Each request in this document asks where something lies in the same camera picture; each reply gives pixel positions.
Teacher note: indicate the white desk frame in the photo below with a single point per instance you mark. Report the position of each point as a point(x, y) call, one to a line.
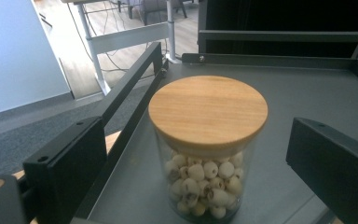
point(127, 39)

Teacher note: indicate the grey chair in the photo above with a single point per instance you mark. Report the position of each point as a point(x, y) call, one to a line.
point(158, 7)

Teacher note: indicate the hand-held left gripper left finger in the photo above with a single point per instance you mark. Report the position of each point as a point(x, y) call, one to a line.
point(65, 168)

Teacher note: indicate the glass jar with white seeds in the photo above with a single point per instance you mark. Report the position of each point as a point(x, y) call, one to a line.
point(208, 140)

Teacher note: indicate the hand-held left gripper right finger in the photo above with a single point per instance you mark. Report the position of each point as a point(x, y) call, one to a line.
point(332, 168)

